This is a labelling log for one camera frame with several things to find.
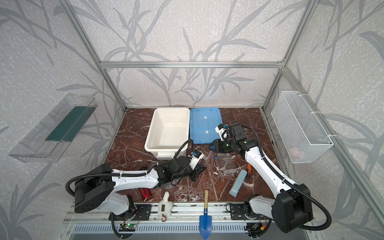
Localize clear wall shelf green liner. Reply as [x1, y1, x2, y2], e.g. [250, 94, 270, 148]
[9, 94, 98, 163]

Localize red spray bottle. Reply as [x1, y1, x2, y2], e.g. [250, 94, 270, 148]
[139, 188, 153, 202]

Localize white plastic storage bin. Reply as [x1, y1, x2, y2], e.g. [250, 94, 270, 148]
[145, 107, 190, 161]

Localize green circuit board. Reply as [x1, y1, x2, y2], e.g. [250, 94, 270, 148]
[119, 224, 138, 232]

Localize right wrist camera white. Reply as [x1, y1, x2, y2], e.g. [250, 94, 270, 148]
[215, 124, 230, 141]

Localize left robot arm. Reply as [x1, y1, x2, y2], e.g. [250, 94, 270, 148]
[65, 148, 206, 216]

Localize blue garden trowel wooden handle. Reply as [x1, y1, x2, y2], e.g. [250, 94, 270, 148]
[199, 190, 212, 240]

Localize blue plastic bin lid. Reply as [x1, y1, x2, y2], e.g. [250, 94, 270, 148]
[190, 108, 223, 145]

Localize white plastic figurine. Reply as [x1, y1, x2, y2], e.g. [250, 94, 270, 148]
[158, 192, 173, 222]

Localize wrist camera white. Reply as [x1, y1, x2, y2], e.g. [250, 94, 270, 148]
[190, 150, 204, 170]
[215, 124, 230, 141]

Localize teal grey rectangular box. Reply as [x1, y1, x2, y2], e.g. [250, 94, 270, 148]
[229, 170, 248, 198]

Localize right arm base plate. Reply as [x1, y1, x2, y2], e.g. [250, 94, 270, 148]
[226, 203, 256, 221]

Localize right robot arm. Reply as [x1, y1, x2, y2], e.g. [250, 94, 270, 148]
[210, 123, 332, 233]

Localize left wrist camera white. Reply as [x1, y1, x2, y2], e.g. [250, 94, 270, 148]
[190, 150, 204, 170]

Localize white wire mesh basket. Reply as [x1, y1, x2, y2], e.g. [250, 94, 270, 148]
[272, 91, 334, 164]

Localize clear acrylic test tube rack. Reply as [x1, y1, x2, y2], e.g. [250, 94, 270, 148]
[217, 154, 242, 176]

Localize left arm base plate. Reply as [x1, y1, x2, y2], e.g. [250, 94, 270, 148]
[114, 204, 152, 221]

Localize aluminium front rail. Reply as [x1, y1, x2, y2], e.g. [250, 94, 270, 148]
[62, 202, 316, 225]

